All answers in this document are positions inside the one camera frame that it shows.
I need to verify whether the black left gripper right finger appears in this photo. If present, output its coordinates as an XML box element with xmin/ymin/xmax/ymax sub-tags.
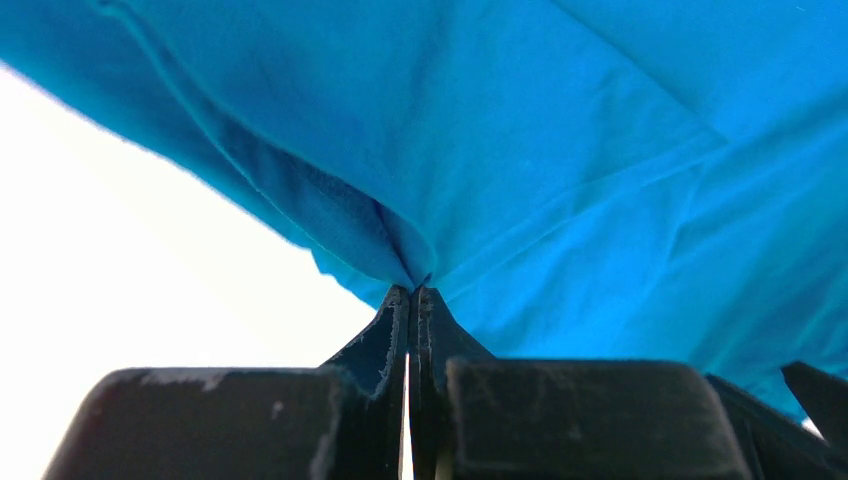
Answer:
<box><xmin>408</xmin><ymin>288</ymin><xmax>751</xmax><ymax>479</ymax></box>

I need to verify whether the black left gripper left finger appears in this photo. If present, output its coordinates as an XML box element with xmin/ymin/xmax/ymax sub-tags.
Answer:
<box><xmin>45</xmin><ymin>287</ymin><xmax>409</xmax><ymax>479</ymax></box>

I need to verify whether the blue t shirt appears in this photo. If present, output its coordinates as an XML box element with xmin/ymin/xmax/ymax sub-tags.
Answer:
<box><xmin>1</xmin><ymin>1</ymin><xmax>847</xmax><ymax>419</ymax></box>

